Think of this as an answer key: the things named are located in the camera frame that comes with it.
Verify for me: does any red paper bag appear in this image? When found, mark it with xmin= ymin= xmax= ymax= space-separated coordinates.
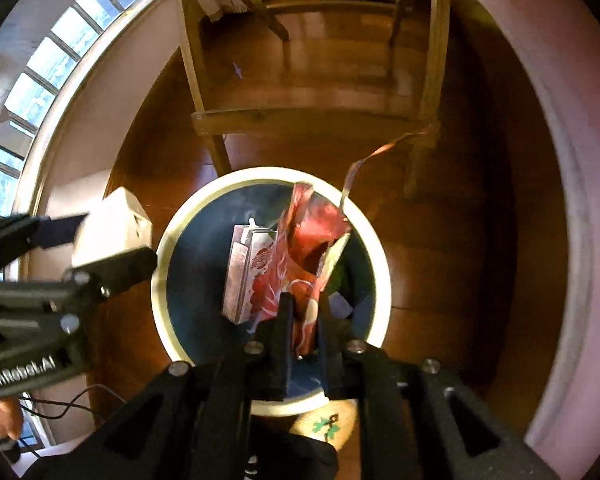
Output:
xmin=250 ymin=127 xmax=438 ymax=358

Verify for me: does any yellow slipper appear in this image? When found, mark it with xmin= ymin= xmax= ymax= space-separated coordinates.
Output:
xmin=290 ymin=400 xmax=358 ymax=448

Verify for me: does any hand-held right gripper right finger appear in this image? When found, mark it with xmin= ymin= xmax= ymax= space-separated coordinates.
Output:
xmin=317 ymin=301 xmax=561 ymax=480

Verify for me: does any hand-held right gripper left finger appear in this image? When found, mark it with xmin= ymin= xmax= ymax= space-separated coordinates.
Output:
xmin=25 ymin=292 xmax=296 ymax=480

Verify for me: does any round blue trash bin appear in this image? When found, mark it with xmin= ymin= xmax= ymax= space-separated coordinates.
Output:
xmin=151 ymin=166 xmax=392 ymax=417

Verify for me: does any window with metal grille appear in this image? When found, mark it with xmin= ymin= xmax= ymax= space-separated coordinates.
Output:
xmin=0 ymin=0 xmax=173 ymax=226

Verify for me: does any person's left hand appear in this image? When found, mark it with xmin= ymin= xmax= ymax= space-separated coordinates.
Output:
xmin=0 ymin=399 xmax=25 ymax=441

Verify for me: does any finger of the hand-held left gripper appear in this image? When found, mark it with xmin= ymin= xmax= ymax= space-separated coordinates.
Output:
xmin=0 ymin=246 xmax=159 ymax=311
xmin=0 ymin=212 xmax=89 ymax=271

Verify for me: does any wooden chair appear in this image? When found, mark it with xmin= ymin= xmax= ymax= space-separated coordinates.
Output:
xmin=172 ymin=0 xmax=451 ymax=196

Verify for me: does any pink carton box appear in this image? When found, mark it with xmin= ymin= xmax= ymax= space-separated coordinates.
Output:
xmin=222 ymin=220 xmax=281 ymax=325

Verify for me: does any white carton box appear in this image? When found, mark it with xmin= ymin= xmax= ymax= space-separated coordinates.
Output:
xmin=71 ymin=186 xmax=153 ymax=268

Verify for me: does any black cable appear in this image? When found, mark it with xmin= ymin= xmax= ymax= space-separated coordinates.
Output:
xmin=0 ymin=384 xmax=127 ymax=461

